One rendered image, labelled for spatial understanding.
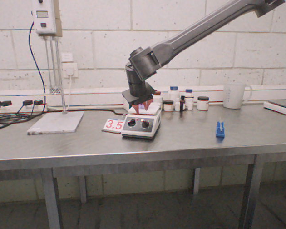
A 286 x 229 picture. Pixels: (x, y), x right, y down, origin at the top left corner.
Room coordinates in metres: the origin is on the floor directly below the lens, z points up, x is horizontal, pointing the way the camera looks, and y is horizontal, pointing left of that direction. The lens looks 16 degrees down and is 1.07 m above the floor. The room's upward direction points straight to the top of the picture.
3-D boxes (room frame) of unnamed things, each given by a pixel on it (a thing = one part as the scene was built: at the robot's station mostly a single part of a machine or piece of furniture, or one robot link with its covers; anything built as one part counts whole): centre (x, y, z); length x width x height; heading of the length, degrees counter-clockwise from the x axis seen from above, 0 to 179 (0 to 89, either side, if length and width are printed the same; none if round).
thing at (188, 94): (1.24, -0.27, 0.81); 0.06 x 0.06 x 0.11
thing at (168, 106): (1.18, -0.15, 0.78); 0.05 x 0.05 x 0.06
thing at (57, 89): (0.98, 0.41, 1.02); 0.07 x 0.07 x 0.25
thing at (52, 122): (0.97, 0.41, 0.76); 0.30 x 0.20 x 0.01; 7
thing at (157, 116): (0.87, 0.00, 0.79); 0.22 x 0.13 x 0.08; 166
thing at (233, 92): (1.26, -0.56, 0.82); 0.18 x 0.13 x 0.15; 46
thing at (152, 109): (0.90, -0.01, 0.83); 0.12 x 0.12 x 0.01; 76
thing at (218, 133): (0.83, -0.32, 0.77); 0.10 x 0.03 x 0.04; 162
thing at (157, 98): (1.19, -0.08, 0.80); 0.06 x 0.06 x 0.11
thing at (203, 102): (1.22, -0.35, 0.79); 0.07 x 0.07 x 0.07
